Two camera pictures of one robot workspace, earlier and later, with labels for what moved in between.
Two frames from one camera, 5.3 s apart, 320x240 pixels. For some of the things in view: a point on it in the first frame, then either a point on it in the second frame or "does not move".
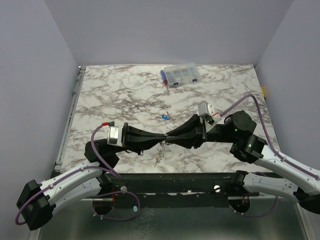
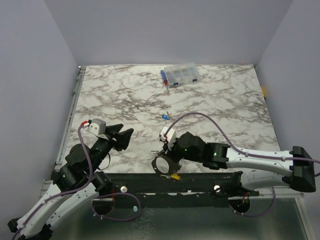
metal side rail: x=80 y=74 does not move
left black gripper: x=137 y=140 to x=123 y=137
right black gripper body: x=202 y=133 to x=175 y=152
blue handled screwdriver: x=163 y=74 does not move
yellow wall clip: x=263 y=91 does not move
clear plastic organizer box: x=179 y=74 does not move
